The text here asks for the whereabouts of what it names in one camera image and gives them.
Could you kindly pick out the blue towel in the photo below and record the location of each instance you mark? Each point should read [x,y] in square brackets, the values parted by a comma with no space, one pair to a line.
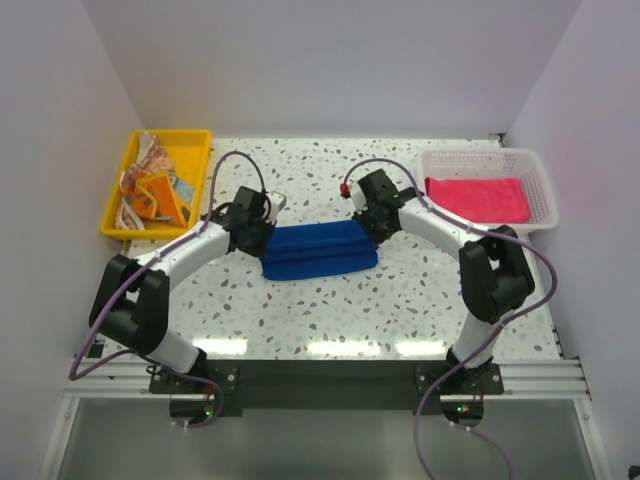
[318,250]

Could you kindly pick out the white orange patterned towel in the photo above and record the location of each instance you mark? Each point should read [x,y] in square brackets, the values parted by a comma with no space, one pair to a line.
[151,190]

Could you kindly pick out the aluminium extrusion rail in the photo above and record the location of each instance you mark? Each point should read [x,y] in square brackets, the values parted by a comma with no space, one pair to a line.
[556,379]

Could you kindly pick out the yellow plastic bin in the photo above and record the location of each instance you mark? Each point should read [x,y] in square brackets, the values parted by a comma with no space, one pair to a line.
[190,150]

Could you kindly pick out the pink microfiber towel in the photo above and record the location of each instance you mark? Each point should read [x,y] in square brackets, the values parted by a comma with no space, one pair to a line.
[497,201]

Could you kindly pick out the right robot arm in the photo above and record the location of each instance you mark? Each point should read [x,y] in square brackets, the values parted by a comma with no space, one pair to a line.
[495,278]

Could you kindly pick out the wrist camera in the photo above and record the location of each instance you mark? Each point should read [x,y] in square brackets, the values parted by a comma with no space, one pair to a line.
[275,202]
[354,193]

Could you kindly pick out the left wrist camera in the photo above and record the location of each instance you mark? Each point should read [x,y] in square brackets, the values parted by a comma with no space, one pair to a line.
[275,202]

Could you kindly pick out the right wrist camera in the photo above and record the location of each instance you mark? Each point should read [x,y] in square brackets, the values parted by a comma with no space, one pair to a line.
[354,193]

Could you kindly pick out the white perforated plastic basket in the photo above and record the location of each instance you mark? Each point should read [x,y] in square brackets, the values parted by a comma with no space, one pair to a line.
[448,163]

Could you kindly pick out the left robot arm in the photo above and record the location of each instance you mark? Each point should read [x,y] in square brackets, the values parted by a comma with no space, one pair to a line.
[132,303]

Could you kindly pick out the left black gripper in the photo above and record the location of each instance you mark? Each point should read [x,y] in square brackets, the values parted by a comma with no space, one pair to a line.
[258,250]

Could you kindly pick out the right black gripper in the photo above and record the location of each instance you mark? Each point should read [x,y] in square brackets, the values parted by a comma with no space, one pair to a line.
[378,236]

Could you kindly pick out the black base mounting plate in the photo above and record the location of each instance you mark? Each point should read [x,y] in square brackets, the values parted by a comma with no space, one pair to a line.
[235,386]

